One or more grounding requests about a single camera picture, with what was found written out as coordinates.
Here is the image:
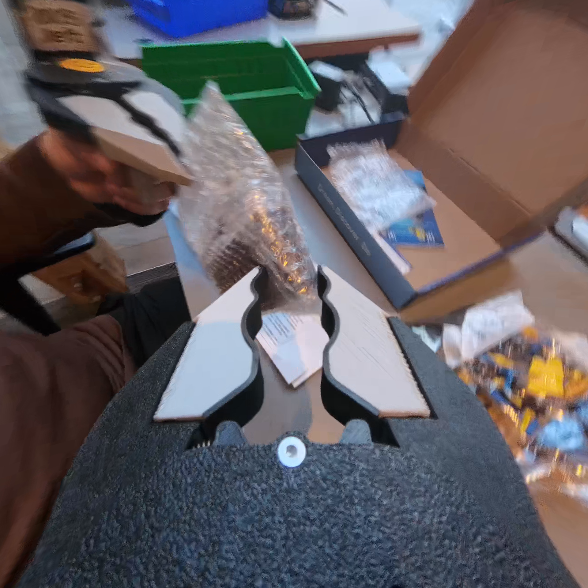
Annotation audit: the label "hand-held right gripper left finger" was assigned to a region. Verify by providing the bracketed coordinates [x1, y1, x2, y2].
[154, 266, 269, 422]

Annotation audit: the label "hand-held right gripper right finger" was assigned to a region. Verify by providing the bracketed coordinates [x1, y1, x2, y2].
[317, 266, 432, 429]

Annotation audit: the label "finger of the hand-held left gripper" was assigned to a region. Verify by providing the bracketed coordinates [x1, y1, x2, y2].
[123, 89, 190, 155]
[59, 98, 194, 187]

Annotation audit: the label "blue-cover instruction booklet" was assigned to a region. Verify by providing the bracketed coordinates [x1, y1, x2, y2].
[255, 310, 330, 390]

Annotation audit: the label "clear bag small dark parts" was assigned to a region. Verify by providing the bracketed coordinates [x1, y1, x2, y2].
[177, 82, 321, 309]

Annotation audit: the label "clear bag grey tracks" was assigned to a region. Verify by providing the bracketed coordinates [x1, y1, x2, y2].
[327, 140, 436, 231]

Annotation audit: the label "blue cardboard box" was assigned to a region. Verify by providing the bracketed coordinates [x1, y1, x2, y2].
[295, 0, 588, 311]

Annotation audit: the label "person's left forearm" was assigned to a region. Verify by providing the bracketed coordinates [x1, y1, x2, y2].
[0, 138, 107, 266]

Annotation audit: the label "grey desk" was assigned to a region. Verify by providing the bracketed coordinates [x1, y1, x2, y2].
[163, 147, 588, 588]

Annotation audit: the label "person's left hand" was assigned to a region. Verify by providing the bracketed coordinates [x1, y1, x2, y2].
[43, 132, 178, 213]

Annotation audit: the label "blue plastic bin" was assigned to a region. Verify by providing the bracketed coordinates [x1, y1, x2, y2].
[126, 0, 270, 39]

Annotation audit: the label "thin blue printed leaflet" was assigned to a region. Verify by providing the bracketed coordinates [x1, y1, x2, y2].
[383, 172, 445, 250]

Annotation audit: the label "clear bag yellow blue parts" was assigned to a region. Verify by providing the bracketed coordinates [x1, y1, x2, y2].
[443, 292, 588, 498]

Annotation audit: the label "black electronic device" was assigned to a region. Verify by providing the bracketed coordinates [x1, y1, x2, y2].
[309, 62, 344, 112]

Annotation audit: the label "blue black tool battery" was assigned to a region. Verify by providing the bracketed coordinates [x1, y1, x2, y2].
[269, 0, 319, 20]

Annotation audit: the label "background work table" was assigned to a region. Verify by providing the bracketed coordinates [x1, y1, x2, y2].
[106, 0, 423, 61]

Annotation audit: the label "white flat adapter box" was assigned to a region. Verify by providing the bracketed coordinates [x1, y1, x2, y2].
[367, 60, 410, 89]

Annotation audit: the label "small black box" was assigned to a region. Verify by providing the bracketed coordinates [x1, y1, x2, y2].
[380, 86, 410, 116]

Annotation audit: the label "black cable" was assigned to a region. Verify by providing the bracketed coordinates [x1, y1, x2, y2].
[342, 78, 383, 126]

